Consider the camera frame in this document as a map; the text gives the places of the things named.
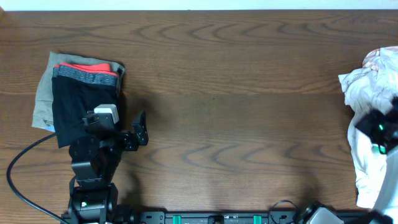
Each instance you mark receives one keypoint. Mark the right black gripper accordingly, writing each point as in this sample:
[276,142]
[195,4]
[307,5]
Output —
[367,124]

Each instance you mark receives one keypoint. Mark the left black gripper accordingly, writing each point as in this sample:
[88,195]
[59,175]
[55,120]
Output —
[140,138]

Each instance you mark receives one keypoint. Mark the white t-shirt with pixel logo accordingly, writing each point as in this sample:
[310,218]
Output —
[367,89]

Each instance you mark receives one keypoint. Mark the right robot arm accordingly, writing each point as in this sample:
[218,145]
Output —
[384,210]

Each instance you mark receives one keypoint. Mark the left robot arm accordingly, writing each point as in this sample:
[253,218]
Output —
[95,158]

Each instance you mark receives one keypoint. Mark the red white striped garment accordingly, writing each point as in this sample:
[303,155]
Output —
[381,59]

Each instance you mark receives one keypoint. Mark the red folded garment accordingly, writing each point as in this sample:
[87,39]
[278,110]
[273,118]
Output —
[102,68]

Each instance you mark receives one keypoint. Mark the black boxer shorts grey waistband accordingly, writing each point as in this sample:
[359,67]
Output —
[74,94]

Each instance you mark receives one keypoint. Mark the khaki folded garment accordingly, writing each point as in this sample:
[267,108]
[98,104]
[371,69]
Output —
[43,116]

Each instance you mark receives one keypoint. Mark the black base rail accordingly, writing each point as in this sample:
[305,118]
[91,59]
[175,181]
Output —
[281,216]

